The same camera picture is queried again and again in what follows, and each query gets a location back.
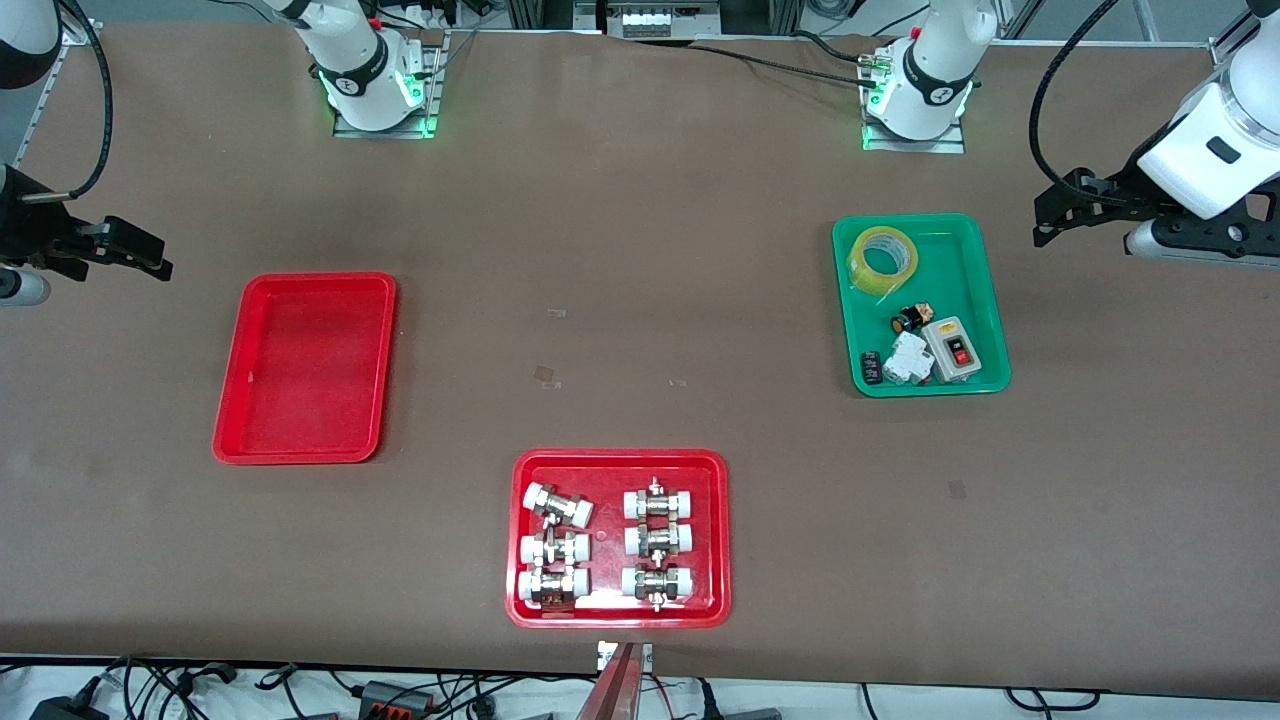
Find perforated metal rail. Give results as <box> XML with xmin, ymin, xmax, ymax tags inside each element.
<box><xmin>12</xmin><ymin>44</ymin><xmax>79</xmax><ymax>176</ymax></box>

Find black power adapter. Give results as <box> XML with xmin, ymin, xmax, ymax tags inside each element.
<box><xmin>30</xmin><ymin>695</ymin><xmax>111</xmax><ymax>720</ymax></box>

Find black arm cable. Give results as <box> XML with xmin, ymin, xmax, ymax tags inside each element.
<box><xmin>20</xmin><ymin>0</ymin><xmax>114</xmax><ymax>201</ymax></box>
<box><xmin>1027</xmin><ymin>0</ymin><xmax>1123</xmax><ymax>197</ymax></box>

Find white power strip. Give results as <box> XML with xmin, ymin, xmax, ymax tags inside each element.
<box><xmin>619</xmin><ymin>4</ymin><xmax>694</xmax><ymax>40</ymax></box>

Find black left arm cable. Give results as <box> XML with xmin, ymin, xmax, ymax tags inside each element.
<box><xmin>1027</xmin><ymin>0</ymin><xmax>1123</xmax><ymax>197</ymax></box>

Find brass valve white caps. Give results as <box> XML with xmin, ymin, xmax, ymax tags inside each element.
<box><xmin>620</xmin><ymin>560</ymin><xmax>697</xmax><ymax>613</ymax></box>
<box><xmin>517</xmin><ymin>567</ymin><xmax>592</xmax><ymax>612</ymax></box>
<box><xmin>522</xmin><ymin>482</ymin><xmax>595</xmax><ymax>529</ymax></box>
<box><xmin>519</xmin><ymin>530</ymin><xmax>592</xmax><ymax>569</ymax></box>
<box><xmin>622</xmin><ymin>477</ymin><xmax>698</xmax><ymax>521</ymax></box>
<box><xmin>623</xmin><ymin>520</ymin><xmax>697</xmax><ymax>559</ymax></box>

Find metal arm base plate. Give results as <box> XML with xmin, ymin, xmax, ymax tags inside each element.
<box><xmin>333</xmin><ymin>28</ymin><xmax>447</xmax><ymax>140</ymax></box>
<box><xmin>862</xmin><ymin>95</ymin><xmax>968</xmax><ymax>155</ymax></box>

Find red plastic tray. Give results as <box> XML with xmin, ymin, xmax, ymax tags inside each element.
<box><xmin>505</xmin><ymin>448</ymin><xmax>733</xmax><ymax>630</ymax></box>
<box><xmin>211</xmin><ymin>272</ymin><xmax>398</xmax><ymax>467</ymax></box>

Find white label plate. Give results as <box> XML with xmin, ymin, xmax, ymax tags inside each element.
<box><xmin>597</xmin><ymin>640</ymin><xmax>654</xmax><ymax>673</ymax></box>

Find white circuit breaker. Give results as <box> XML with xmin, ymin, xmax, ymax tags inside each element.
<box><xmin>882</xmin><ymin>332</ymin><xmax>934</xmax><ymax>387</ymax></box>

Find yellow packing tape roll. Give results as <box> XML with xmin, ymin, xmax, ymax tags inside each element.
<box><xmin>847</xmin><ymin>226</ymin><xmax>920</xmax><ymax>296</ymax></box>

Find green plastic tray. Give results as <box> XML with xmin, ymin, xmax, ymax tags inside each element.
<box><xmin>832</xmin><ymin>213</ymin><xmax>1012</xmax><ymax>398</ymax></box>

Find black table cable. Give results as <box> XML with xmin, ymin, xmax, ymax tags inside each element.
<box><xmin>788</xmin><ymin>30</ymin><xmax>886</xmax><ymax>67</ymax></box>
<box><xmin>688</xmin><ymin>42</ymin><xmax>883</xmax><ymax>89</ymax></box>

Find grey adapter orange clips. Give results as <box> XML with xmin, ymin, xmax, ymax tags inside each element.
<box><xmin>355</xmin><ymin>679</ymin><xmax>438</xmax><ymax>718</ymax></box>

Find red metal post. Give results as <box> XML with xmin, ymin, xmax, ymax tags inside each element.
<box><xmin>575</xmin><ymin>643</ymin><xmax>643</xmax><ymax>720</ymax></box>

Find grey switch box red button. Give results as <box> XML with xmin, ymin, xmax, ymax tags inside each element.
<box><xmin>921</xmin><ymin>316</ymin><xmax>987</xmax><ymax>385</ymax></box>

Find black floor cable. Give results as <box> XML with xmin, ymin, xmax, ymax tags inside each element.
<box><xmin>95</xmin><ymin>655</ymin><xmax>243</xmax><ymax>720</ymax></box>
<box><xmin>1003</xmin><ymin>686</ymin><xmax>1103</xmax><ymax>715</ymax></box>

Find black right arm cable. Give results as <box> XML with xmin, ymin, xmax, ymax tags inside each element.
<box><xmin>20</xmin><ymin>0</ymin><xmax>114</xmax><ymax>201</ymax></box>

